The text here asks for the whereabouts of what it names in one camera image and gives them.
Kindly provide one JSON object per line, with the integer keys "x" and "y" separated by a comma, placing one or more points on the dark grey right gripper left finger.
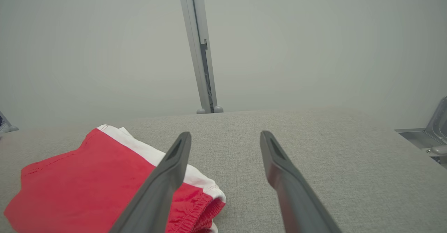
{"x": 153, "y": 191}

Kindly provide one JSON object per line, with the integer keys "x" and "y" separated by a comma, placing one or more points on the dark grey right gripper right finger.
{"x": 297, "y": 198}

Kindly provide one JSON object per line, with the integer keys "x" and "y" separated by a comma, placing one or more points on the red and white jersey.
{"x": 80, "y": 184}

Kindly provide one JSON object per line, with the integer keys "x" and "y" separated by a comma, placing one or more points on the slanted grey metal frame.
{"x": 426, "y": 137}

